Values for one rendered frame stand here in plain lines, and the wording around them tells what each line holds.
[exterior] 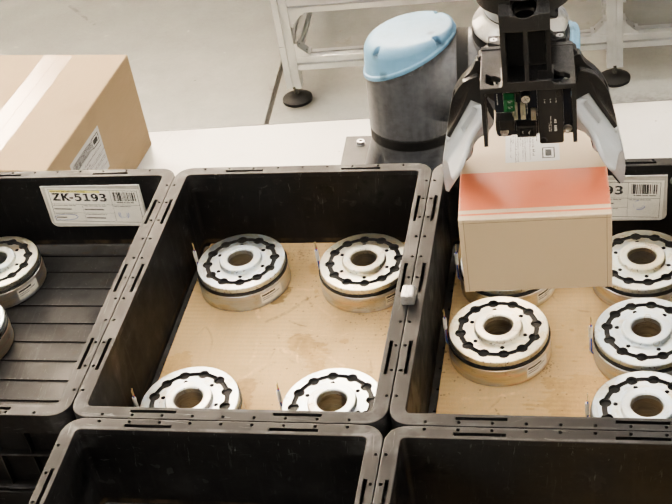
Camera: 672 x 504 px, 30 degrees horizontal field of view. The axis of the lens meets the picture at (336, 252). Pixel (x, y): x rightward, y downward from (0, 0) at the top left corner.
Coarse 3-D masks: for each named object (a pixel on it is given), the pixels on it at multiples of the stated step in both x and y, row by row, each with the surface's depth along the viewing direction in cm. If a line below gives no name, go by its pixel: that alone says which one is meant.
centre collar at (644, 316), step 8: (640, 312) 125; (648, 312) 125; (624, 320) 125; (632, 320) 125; (640, 320) 125; (648, 320) 125; (656, 320) 124; (664, 320) 124; (624, 328) 124; (664, 328) 123; (624, 336) 123; (632, 336) 123; (656, 336) 122; (664, 336) 122; (640, 344) 122; (648, 344) 122; (656, 344) 122
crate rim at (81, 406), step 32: (416, 192) 136; (160, 224) 138; (416, 224) 131; (416, 256) 127; (128, 288) 130; (96, 352) 122; (384, 352) 117; (96, 384) 119; (384, 384) 113; (96, 416) 115; (128, 416) 115; (160, 416) 114; (192, 416) 114; (224, 416) 113; (256, 416) 112; (288, 416) 112; (320, 416) 112; (352, 416) 111; (384, 416) 110
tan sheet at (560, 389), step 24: (456, 288) 138; (576, 288) 135; (456, 312) 135; (552, 312) 133; (576, 312) 132; (600, 312) 132; (552, 336) 130; (576, 336) 129; (552, 360) 127; (576, 360) 127; (456, 384) 126; (480, 384) 126; (528, 384) 125; (552, 384) 124; (576, 384) 124; (600, 384) 123; (456, 408) 124; (480, 408) 123; (504, 408) 123; (528, 408) 122; (552, 408) 122; (576, 408) 121
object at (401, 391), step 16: (640, 160) 135; (656, 160) 134; (432, 176) 138; (432, 192) 135; (432, 208) 133; (432, 224) 131; (432, 240) 129; (432, 256) 128; (416, 272) 125; (416, 288) 123; (416, 304) 121; (416, 320) 120; (416, 336) 118; (400, 352) 116; (416, 352) 117; (400, 368) 115; (400, 384) 113; (400, 400) 112; (400, 416) 110; (416, 416) 110; (432, 416) 109; (448, 416) 109; (464, 416) 109; (480, 416) 109; (496, 416) 108; (512, 416) 108; (528, 416) 108; (544, 416) 108; (560, 416) 107
